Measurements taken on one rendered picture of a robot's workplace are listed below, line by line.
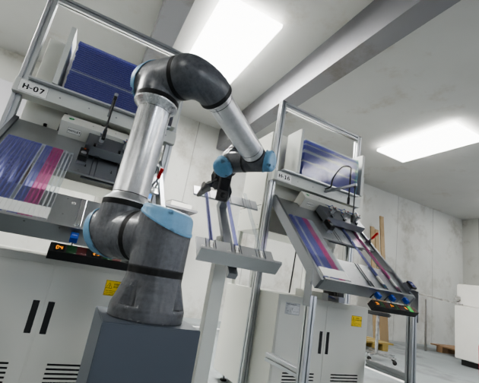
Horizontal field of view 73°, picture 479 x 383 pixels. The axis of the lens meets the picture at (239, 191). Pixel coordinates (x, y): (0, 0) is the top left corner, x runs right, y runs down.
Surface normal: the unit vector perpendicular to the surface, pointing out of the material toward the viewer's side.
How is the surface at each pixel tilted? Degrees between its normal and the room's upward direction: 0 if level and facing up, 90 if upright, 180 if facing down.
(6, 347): 90
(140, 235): 90
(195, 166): 90
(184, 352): 90
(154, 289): 72
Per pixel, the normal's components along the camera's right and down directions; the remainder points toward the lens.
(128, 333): 0.44, -0.16
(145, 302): 0.24, -0.50
